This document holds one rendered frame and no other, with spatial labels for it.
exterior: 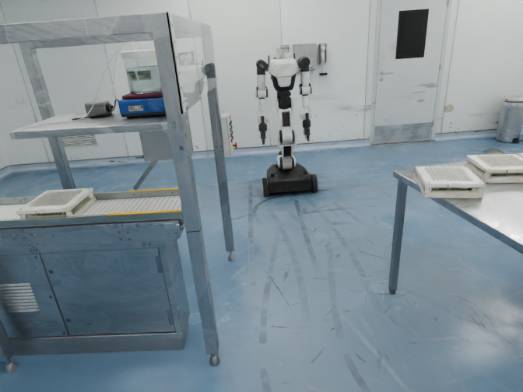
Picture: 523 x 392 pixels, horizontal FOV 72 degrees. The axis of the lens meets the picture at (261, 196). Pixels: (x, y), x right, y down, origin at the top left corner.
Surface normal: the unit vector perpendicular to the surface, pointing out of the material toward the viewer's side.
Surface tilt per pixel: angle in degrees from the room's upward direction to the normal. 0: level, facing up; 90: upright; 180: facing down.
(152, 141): 90
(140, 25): 90
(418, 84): 90
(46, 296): 90
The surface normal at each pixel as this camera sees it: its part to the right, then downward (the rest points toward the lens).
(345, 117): 0.04, 0.39
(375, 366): -0.07, -0.92
